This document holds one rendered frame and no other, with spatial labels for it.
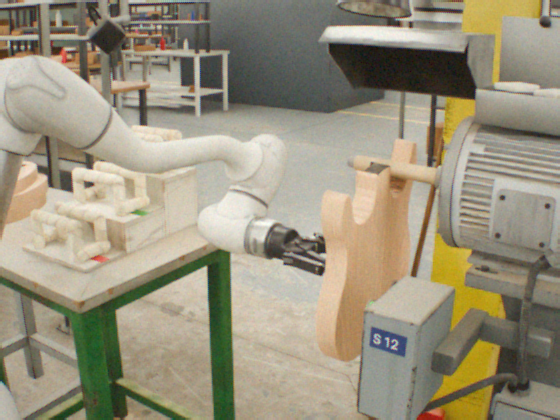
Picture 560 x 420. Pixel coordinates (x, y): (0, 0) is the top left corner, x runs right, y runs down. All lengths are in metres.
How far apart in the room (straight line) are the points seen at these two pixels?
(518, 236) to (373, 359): 0.32
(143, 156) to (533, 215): 0.71
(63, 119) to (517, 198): 0.77
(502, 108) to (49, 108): 0.76
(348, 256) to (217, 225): 0.40
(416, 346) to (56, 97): 0.70
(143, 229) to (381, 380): 0.92
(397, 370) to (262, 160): 0.64
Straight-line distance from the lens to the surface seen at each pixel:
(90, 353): 1.56
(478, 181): 1.11
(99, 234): 1.68
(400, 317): 0.97
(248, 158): 1.43
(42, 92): 1.08
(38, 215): 1.73
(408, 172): 1.26
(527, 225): 1.08
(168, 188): 1.79
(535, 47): 1.24
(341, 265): 1.16
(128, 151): 1.19
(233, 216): 1.43
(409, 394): 1.02
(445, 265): 2.30
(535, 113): 1.10
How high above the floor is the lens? 1.57
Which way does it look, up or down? 18 degrees down
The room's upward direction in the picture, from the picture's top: 1 degrees clockwise
